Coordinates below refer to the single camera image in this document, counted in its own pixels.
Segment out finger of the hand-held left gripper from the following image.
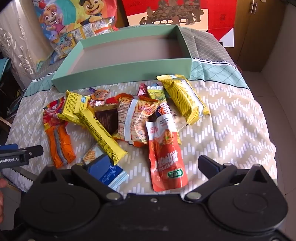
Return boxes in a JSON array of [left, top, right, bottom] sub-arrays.
[[23, 145, 44, 158]]

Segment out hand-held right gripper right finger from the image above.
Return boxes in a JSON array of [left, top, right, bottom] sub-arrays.
[[184, 155, 277, 202]]

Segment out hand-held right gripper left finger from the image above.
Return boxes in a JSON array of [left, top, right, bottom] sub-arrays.
[[35, 155, 123, 202]]

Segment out blue cracker packet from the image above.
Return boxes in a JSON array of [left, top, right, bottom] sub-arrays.
[[81, 143, 129, 191]]

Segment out long yellow snack bar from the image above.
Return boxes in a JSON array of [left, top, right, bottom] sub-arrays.
[[79, 109, 128, 163]]

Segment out red candy bag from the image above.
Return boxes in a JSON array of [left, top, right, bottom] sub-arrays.
[[43, 97, 68, 131]]

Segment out red sauce packet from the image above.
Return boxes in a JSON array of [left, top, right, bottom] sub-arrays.
[[145, 116, 188, 192]]

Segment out orange patterned snack packet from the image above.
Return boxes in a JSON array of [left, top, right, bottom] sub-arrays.
[[112, 93, 160, 148]]

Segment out white pastry packet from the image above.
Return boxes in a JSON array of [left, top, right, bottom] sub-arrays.
[[159, 102, 188, 133]]

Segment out small brown orange candy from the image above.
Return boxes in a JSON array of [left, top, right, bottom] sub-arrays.
[[90, 89, 110, 107]]

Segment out yellow striped bread packet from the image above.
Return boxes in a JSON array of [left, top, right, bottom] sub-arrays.
[[157, 74, 211, 126]]

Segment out dark red foil packet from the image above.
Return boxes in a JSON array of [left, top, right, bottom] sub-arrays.
[[136, 83, 149, 98]]

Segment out green cardboard box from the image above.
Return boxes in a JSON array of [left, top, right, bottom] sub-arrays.
[[51, 25, 193, 93]]

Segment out person's left hand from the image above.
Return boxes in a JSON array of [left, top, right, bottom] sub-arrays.
[[0, 178, 7, 223]]

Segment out dark brown snack packet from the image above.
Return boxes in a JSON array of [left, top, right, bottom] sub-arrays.
[[94, 108, 119, 135]]

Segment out patterned bed sheet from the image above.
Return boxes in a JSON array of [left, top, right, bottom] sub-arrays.
[[5, 27, 278, 200]]

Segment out small yellow green packet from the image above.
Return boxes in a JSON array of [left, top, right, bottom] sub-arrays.
[[147, 85, 167, 103]]

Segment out patterned curtain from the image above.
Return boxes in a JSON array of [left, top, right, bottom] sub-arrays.
[[0, 0, 56, 90]]

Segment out yellow cartoon snack packet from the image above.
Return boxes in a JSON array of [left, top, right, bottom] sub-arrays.
[[54, 32, 77, 59]]

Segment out white printed snack packet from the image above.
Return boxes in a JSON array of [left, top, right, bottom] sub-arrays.
[[92, 20, 114, 36]]

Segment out cartoon printed snack bag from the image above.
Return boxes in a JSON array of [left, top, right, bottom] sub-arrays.
[[32, 0, 119, 59]]

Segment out wooden cabinet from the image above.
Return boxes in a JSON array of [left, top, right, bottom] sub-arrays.
[[231, 0, 287, 73]]

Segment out red gift box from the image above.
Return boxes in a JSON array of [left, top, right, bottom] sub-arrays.
[[121, 0, 238, 47]]

